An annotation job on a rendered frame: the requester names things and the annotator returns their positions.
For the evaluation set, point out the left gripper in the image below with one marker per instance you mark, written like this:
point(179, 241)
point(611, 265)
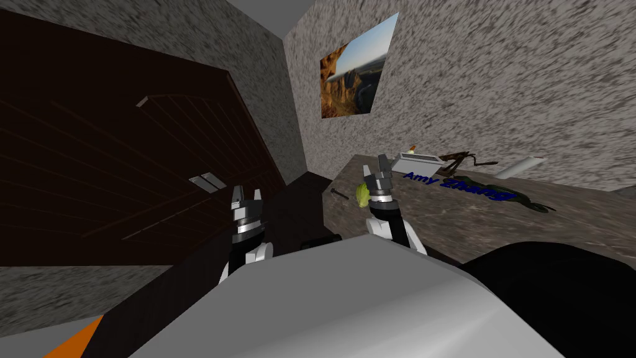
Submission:
point(247, 211)

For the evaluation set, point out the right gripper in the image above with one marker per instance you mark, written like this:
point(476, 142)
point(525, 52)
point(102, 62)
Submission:
point(379, 185)

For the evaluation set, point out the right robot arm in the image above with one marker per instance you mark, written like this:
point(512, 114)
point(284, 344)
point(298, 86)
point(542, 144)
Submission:
point(556, 298)

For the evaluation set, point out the yellow-green round thing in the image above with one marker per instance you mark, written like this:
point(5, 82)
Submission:
point(362, 195)

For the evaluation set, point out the white flat box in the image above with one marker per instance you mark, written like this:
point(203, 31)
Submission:
point(416, 163)

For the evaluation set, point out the small orange yellow thing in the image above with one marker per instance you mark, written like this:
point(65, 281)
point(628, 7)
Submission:
point(412, 148)

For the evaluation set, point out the dark brown twig figure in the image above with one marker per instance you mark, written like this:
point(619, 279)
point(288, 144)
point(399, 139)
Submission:
point(461, 159)

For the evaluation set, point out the brown marbled desk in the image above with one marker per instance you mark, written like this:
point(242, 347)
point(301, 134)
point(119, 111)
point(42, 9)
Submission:
point(467, 223)

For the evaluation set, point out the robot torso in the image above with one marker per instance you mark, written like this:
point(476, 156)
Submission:
point(348, 303)

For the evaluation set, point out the dark green long shape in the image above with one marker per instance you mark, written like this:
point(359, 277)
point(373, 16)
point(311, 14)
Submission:
point(516, 196)

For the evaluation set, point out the white cylinder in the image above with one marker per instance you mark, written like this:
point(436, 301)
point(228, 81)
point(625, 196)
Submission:
point(520, 167)

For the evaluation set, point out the dark brown wooden cupboard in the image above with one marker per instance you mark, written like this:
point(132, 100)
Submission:
point(99, 164)

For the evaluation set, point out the landscape picture on wall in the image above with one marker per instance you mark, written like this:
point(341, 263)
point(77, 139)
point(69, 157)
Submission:
point(354, 74)

